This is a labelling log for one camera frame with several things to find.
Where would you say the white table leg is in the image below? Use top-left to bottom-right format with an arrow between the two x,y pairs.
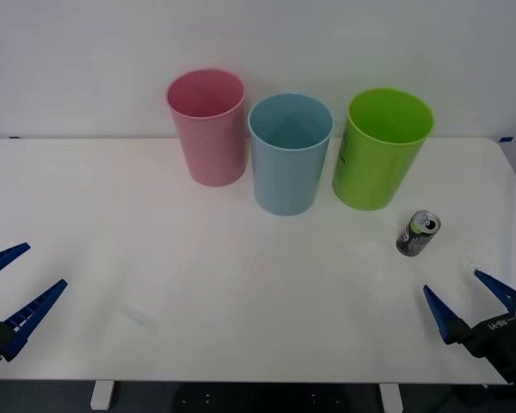
89,381 -> 114,410
378,383 -> 404,413

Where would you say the black drink can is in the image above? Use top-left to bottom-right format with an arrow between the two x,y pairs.
396,209 -> 442,258

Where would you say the green plastic bin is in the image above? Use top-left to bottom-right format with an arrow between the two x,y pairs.
331,87 -> 437,212

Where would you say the pink plastic bin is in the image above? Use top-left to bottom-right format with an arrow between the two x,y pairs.
165,68 -> 248,188

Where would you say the pale blue plastic bin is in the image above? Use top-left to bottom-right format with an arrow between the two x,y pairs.
246,91 -> 335,217

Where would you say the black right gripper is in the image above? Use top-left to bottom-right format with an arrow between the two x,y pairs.
422,269 -> 516,387

